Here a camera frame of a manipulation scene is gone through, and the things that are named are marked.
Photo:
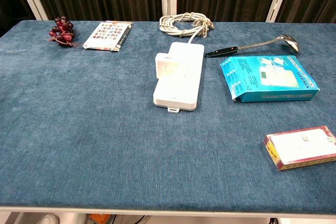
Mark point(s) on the red and white box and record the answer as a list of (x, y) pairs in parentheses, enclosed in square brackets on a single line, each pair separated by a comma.
[(302, 148)]

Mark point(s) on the dark red grape bunch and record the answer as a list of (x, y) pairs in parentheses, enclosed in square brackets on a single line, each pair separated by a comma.
[(62, 32)]

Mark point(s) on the white power strip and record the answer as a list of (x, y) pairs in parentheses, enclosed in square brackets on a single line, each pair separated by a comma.
[(181, 87)]

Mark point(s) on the blue cardboard product box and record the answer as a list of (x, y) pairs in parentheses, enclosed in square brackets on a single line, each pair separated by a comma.
[(267, 77)]

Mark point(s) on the white picture card booklet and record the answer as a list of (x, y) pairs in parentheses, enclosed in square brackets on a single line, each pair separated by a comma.
[(107, 35)]

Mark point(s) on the blue table cloth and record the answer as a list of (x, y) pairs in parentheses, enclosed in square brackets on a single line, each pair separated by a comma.
[(105, 129)]

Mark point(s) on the white plug adapter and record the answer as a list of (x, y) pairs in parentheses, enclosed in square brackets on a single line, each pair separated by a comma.
[(168, 68)]

